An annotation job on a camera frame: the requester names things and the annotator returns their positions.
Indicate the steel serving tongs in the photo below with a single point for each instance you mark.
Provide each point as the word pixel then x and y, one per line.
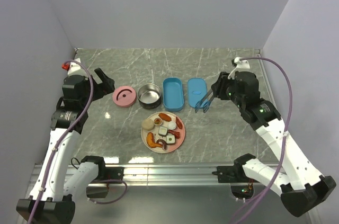
pixel 205 102

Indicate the blue lunch box lid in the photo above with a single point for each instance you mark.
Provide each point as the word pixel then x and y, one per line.
pixel 197 89

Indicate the round steel bowl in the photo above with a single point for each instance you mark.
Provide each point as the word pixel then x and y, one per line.
pixel 149 96

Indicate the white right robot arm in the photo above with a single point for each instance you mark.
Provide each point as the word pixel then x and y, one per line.
pixel 301 186

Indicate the orange fried nugget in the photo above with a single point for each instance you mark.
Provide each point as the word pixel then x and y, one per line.
pixel 165 117

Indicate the beige round bun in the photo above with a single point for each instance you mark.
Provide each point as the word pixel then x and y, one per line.
pixel 147 124

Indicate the orange fried shrimp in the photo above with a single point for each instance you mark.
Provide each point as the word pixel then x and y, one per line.
pixel 150 141

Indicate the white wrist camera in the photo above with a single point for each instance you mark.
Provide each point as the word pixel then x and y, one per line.
pixel 72 67
pixel 240 64

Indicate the sushi roll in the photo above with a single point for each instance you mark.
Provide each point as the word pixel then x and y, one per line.
pixel 162 131
pixel 170 139

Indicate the pink round lid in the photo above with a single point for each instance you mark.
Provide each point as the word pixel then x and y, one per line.
pixel 124 96

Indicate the pink and cream plate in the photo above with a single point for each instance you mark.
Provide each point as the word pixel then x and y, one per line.
pixel 170 148

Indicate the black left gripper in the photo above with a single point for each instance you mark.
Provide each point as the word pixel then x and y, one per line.
pixel 105 88

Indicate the white round rice cake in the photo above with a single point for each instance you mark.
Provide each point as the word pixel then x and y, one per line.
pixel 171 125

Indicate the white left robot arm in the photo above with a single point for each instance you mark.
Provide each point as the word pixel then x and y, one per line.
pixel 53 197

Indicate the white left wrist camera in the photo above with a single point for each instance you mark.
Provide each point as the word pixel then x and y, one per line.
pixel 72 67

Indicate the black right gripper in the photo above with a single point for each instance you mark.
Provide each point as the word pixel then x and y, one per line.
pixel 219 86

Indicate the dark red octopus sausage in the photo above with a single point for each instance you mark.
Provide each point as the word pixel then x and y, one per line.
pixel 163 143

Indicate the blue lunch box base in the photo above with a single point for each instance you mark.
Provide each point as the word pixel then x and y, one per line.
pixel 173 97

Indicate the red chicken drumstick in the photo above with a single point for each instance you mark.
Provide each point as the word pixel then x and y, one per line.
pixel 176 134

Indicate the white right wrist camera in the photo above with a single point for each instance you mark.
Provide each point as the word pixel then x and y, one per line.
pixel 240 64

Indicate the aluminium front rail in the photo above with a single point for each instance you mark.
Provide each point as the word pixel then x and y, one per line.
pixel 181 174

